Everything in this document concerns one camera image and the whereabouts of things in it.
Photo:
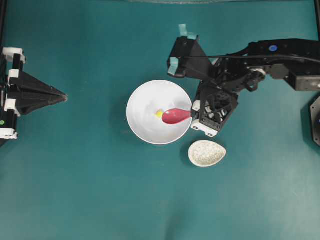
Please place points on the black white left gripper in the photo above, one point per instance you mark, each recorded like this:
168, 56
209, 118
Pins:
12, 82

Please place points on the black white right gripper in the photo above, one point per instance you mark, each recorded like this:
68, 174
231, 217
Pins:
212, 107

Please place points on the pink plastic spoon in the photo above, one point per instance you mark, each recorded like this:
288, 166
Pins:
175, 115

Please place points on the yellow hexagonal prism block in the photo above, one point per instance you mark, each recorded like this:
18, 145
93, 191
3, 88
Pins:
159, 113

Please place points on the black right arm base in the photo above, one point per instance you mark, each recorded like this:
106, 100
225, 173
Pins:
310, 123

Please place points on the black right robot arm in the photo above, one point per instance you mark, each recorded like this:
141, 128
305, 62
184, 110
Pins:
296, 61

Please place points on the white ceramic bowl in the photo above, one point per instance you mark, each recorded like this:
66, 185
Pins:
152, 97

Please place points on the speckled beige spoon rest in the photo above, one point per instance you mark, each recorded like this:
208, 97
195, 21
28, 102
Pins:
205, 153

